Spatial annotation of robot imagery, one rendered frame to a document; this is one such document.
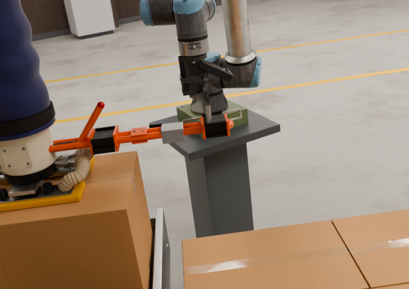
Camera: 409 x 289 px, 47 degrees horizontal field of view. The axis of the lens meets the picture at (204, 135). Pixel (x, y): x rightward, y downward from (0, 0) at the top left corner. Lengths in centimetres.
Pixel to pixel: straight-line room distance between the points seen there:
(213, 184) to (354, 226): 78
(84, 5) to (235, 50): 784
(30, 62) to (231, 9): 96
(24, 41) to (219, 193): 136
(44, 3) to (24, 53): 932
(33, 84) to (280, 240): 104
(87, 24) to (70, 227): 862
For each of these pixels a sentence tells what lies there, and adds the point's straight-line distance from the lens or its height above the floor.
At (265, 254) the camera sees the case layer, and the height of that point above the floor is 54.
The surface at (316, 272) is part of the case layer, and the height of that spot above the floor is 54.
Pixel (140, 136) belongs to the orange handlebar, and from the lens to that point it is 146.
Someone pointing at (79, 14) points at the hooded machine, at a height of 50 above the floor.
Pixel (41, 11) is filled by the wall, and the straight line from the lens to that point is 1073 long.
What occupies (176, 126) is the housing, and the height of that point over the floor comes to 110.
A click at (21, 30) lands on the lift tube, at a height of 145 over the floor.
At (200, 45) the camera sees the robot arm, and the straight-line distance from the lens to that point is 137.
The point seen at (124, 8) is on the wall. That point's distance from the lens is 1115.
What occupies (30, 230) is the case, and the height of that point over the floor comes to 92.
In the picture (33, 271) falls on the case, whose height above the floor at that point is 78.
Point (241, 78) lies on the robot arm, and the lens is 220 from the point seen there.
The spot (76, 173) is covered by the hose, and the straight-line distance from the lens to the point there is 145.
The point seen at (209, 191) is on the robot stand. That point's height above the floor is 45.
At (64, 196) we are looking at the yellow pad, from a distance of 146.
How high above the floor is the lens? 163
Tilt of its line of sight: 23 degrees down
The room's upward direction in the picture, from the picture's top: 7 degrees counter-clockwise
